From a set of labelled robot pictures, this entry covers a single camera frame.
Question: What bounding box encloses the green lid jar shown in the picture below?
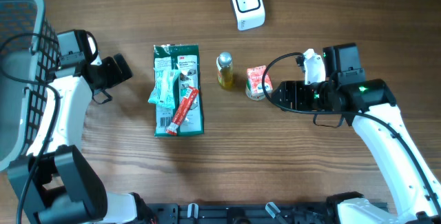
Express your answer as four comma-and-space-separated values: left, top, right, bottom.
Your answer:
245, 82, 265, 101

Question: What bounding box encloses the red white small carton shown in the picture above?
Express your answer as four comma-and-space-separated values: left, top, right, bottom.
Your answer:
247, 65, 273, 93

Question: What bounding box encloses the clear yellow liquid bottle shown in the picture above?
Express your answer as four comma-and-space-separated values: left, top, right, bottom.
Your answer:
216, 52, 234, 89

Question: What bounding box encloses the red stick sachet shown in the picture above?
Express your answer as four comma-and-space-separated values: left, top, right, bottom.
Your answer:
166, 86, 199, 136

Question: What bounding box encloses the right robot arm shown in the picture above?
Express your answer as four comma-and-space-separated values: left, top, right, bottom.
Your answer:
265, 43, 440, 223

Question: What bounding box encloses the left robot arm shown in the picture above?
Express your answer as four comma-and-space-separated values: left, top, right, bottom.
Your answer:
7, 52, 157, 223

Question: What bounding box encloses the white barcode scanner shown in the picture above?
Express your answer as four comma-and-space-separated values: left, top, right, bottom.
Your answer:
231, 0, 266, 31

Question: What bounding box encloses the teal snack wrapper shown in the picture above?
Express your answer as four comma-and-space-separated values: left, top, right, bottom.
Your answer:
148, 69, 181, 110

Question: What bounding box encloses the green gloves package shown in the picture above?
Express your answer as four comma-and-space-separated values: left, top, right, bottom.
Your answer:
153, 44, 204, 137

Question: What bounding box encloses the grey plastic basket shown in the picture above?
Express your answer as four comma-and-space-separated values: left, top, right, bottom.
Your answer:
1, 0, 61, 171

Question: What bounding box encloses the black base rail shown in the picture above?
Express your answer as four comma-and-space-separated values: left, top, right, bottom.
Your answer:
148, 202, 340, 224

